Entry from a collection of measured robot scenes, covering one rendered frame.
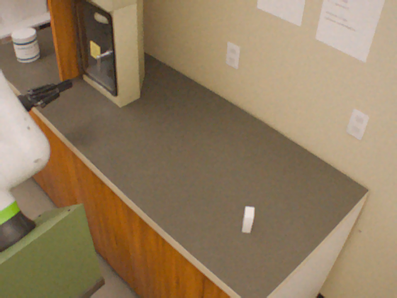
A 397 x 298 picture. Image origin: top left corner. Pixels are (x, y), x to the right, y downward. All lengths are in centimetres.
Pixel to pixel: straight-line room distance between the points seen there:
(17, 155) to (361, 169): 124
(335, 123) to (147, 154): 74
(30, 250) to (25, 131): 30
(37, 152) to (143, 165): 61
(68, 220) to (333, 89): 105
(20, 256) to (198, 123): 105
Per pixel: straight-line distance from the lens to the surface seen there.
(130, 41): 178
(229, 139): 174
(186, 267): 151
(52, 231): 103
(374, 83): 151
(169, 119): 182
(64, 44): 205
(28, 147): 109
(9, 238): 114
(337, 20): 150
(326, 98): 164
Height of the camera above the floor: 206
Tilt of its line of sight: 42 degrees down
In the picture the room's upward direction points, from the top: 3 degrees clockwise
